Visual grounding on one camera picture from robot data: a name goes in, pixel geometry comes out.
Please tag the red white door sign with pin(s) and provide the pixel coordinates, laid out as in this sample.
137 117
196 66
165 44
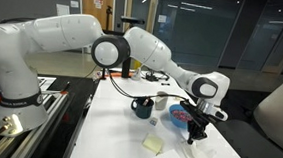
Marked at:
98 2

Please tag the grey office chair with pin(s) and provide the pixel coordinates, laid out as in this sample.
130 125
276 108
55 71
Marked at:
279 112

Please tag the white paper cup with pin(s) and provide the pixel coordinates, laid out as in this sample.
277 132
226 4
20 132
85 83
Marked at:
160 104

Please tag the blue plastic bowl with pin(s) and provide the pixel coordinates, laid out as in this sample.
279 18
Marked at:
173 119

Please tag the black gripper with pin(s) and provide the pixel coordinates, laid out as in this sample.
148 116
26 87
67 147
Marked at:
202 121

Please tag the white wall panel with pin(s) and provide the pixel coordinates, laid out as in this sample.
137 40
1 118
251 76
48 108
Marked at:
62 9

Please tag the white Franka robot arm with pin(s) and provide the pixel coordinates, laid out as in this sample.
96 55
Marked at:
68 32

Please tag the colourful candy pieces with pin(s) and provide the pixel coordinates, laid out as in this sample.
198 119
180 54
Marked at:
180 116

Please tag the yellow sticky note pad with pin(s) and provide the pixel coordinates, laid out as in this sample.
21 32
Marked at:
153 143

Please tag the white napkin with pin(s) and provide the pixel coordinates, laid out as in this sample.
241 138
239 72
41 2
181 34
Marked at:
199 156

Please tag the black water bottle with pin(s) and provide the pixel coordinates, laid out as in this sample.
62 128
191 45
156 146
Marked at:
125 69

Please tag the black stereo camera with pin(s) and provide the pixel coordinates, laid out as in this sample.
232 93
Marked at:
132 20

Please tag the orange tool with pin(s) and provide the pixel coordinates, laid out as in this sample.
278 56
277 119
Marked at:
115 73

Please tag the dark teal mug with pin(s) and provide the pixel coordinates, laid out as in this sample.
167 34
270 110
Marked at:
142 112

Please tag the black marker pen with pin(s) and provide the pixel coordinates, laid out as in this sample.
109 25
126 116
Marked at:
165 84

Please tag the red white marker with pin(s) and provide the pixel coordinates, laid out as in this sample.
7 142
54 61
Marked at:
146 101

